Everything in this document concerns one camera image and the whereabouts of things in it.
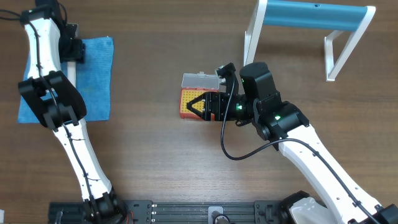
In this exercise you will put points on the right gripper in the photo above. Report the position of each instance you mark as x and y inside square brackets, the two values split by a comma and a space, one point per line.
[217, 107]

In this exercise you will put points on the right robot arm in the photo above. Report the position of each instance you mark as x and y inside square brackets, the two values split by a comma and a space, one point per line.
[306, 161]

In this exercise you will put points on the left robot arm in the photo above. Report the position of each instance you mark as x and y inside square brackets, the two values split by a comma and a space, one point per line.
[77, 149]

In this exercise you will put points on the red and yellow tip box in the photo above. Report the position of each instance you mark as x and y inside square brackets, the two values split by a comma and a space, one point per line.
[189, 95]

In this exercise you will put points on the blue cloth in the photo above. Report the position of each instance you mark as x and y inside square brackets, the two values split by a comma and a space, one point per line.
[96, 77]

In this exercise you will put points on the white and blue stand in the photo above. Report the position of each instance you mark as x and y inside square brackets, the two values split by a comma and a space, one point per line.
[311, 15]

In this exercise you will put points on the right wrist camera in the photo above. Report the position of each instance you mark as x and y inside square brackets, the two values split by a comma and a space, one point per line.
[222, 81]

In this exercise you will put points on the mounting rail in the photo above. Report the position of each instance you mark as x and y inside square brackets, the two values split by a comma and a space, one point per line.
[180, 211]

